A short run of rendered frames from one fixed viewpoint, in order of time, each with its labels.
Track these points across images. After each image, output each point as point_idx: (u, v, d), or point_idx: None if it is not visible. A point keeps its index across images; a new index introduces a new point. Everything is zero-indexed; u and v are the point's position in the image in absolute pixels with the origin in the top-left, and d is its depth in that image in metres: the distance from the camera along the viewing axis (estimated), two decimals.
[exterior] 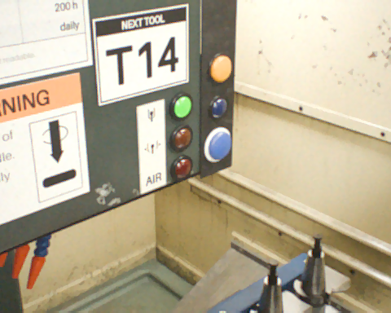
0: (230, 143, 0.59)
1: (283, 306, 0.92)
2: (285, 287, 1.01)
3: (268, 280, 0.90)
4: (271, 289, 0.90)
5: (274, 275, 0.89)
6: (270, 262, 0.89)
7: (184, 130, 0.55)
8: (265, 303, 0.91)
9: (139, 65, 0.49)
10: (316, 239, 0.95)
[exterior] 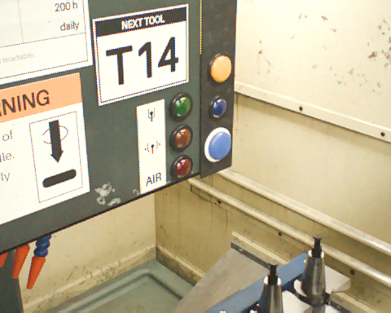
0: (230, 143, 0.59)
1: (283, 306, 0.92)
2: (285, 287, 1.01)
3: (268, 280, 0.90)
4: (271, 289, 0.90)
5: (274, 275, 0.89)
6: (270, 262, 0.89)
7: (184, 130, 0.55)
8: (265, 303, 0.91)
9: (139, 65, 0.49)
10: (316, 239, 0.95)
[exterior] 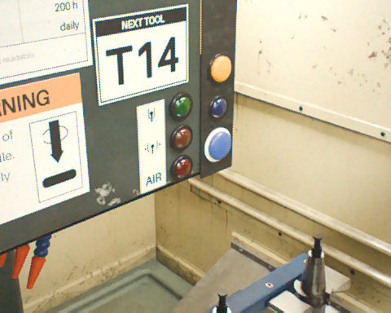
0: (230, 143, 0.59)
1: None
2: (285, 287, 1.01)
3: None
4: None
5: None
6: None
7: (184, 130, 0.55)
8: None
9: (139, 65, 0.49)
10: (316, 239, 0.95)
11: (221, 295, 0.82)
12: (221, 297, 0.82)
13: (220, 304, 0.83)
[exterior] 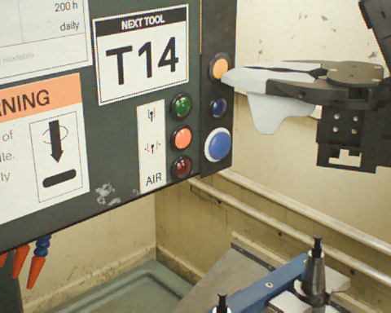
0: (230, 143, 0.59)
1: None
2: (285, 287, 1.01)
3: None
4: None
5: None
6: None
7: (184, 130, 0.55)
8: None
9: (139, 65, 0.49)
10: (316, 239, 0.95)
11: (221, 295, 0.82)
12: (221, 297, 0.82)
13: (220, 304, 0.83)
